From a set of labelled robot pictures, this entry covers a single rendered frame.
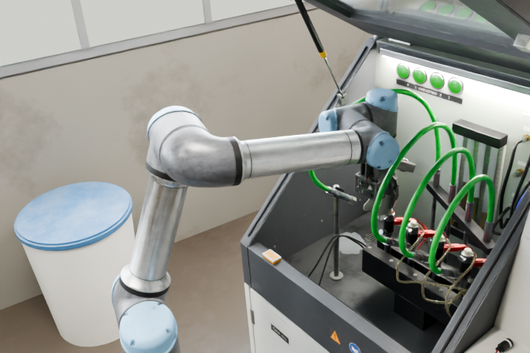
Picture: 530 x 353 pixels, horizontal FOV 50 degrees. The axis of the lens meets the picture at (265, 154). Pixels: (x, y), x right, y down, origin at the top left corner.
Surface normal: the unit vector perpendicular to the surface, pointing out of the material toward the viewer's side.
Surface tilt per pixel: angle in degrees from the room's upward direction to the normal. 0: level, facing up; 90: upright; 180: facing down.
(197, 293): 0
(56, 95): 90
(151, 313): 8
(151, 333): 8
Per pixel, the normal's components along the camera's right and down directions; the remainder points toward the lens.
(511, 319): -0.77, 0.11
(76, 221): -0.06, -0.88
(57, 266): -0.10, 0.53
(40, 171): 0.51, 0.38
